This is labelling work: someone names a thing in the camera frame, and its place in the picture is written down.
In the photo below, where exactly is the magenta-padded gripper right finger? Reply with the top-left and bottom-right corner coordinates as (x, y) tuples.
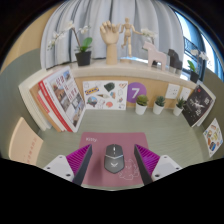
(133, 143), (183, 186)

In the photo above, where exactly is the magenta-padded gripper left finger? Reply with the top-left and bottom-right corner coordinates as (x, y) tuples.
(43, 143), (93, 186)

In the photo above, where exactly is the dark grey computer mouse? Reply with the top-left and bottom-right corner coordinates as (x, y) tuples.
(103, 143), (126, 174)

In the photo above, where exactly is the maroon mouse pad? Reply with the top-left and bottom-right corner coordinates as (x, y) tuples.
(78, 132), (150, 188)

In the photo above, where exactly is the colourful sticker card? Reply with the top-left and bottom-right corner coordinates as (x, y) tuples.
(202, 117), (224, 158)

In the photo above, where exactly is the small succulent in white pot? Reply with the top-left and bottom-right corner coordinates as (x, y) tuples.
(134, 94), (149, 116)
(172, 96), (186, 117)
(152, 95), (166, 116)

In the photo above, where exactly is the thin white book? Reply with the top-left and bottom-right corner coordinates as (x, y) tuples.
(36, 89), (59, 131)

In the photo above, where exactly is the red spine book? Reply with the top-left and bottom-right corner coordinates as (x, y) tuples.
(37, 79), (76, 133)

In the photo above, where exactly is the black cover book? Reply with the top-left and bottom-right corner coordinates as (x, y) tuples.
(181, 84), (215, 128)

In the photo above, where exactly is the brown cover book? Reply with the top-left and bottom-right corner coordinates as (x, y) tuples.
(29, 83), (64, 133)

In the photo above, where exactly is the photo cover magazine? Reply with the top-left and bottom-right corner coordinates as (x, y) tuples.
(43, 65), (87, 134)

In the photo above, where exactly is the purple round number sign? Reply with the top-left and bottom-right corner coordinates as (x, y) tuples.
(126, 82), (148, 104)

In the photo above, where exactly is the white sticker sheet poster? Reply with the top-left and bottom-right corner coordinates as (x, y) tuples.
(82, 80), (129, 111)

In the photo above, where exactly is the white orchid in black pot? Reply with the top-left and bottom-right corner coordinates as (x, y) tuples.
(46, 20), (94, 67)
(139, 27), (158, 44)
(186, 48), (210, 84)

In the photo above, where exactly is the black wooden horse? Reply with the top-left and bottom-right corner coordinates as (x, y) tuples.
(167, 48), (184, 74)

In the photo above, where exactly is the pink wooden horse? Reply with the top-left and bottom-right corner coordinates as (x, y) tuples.
(142, 40), (168, 71)

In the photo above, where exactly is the wooden hand model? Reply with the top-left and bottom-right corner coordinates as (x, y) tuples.
(99, 20), (121, 66)

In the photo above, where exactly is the wooden artist mannequin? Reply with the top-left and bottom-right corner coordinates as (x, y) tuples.
(119, 17), (143, 64)

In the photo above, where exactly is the white grey curtain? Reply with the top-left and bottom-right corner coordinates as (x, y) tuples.
(39, 0), (186, 69)

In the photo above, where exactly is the white wall socket plate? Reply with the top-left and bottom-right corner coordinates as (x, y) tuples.
(179, 86), (193, 101)
(164, 83), (181, 100)

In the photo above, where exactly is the window with dark frame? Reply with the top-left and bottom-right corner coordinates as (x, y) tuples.
(174, 11), (224, 73)

